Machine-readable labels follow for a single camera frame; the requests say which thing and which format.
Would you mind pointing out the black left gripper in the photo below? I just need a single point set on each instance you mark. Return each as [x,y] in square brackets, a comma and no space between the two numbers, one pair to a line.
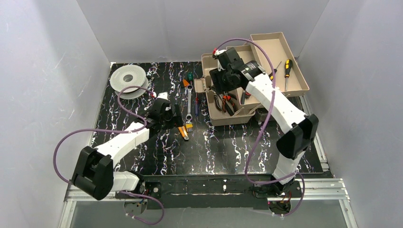
[176,114]

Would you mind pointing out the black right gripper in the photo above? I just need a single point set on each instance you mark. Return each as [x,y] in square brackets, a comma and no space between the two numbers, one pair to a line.
[218,85]

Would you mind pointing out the yellow utility knife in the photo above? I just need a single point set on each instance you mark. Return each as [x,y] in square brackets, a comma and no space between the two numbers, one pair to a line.
[183,133]

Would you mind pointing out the black handled cutters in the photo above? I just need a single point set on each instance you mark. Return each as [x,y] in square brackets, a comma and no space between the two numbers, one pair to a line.
[218,102]

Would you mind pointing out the yellow black short screwdriver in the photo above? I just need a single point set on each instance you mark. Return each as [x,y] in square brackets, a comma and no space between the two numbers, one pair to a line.
[275,70]

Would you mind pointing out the beige translucent plastic toolbox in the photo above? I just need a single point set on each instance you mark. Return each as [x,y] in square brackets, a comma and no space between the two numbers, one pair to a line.
[267,50]

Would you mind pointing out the yellow black long screwdriver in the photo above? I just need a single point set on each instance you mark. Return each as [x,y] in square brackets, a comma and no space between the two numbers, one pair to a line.
[288,67]

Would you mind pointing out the red and black utility knife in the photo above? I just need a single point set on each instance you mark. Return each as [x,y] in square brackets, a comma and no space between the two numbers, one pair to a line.
[245,95]

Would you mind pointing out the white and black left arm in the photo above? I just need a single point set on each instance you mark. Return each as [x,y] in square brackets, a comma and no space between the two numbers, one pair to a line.
[95,169]

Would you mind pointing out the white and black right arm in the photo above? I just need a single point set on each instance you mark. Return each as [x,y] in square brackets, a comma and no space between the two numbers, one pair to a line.
[298,128]

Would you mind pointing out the silver combination wrench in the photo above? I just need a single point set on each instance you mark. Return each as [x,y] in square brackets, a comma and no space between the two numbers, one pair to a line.
[189,103]

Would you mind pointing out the yellow hex key set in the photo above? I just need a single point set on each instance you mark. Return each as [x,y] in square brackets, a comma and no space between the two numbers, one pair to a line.
[189,126]

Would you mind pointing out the white filament spool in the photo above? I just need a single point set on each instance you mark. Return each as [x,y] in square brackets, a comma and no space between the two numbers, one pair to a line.
[129,75]

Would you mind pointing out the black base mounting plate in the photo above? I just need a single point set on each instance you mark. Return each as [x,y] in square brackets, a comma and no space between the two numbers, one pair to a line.
[215,192]

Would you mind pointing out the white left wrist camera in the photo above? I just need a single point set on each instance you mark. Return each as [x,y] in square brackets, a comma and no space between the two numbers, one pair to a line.
[164,96]

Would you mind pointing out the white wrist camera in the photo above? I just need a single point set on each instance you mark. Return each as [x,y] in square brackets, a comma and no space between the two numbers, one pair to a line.
[164,96]
[218,53]

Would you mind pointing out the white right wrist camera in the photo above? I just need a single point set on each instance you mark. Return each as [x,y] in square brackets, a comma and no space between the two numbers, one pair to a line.
[218,53]

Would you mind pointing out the blue handled screwdriver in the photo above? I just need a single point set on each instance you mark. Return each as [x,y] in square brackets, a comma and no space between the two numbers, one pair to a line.
[196,106]

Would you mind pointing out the green handled screwdriver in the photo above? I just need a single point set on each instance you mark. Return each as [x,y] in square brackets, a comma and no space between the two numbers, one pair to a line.
[190,76]

